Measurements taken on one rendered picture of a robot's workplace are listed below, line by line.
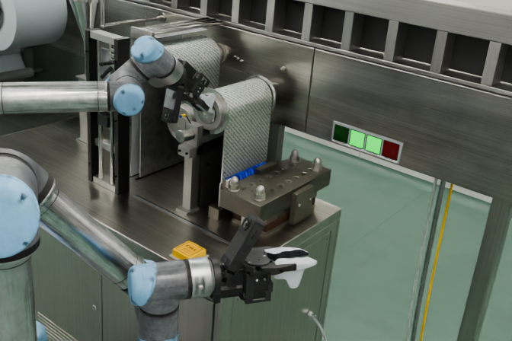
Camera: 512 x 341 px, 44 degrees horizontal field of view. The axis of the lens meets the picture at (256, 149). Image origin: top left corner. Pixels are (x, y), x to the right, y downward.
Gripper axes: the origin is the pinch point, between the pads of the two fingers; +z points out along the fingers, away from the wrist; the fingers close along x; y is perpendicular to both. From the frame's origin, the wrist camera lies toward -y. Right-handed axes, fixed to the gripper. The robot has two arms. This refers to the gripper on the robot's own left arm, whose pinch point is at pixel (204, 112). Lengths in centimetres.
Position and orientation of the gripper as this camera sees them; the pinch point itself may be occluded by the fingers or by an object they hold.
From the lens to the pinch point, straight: 194.2
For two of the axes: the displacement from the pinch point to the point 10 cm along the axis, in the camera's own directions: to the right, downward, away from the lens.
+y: 4.6, -8.7, 1.8
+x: -7.8, -3.0, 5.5
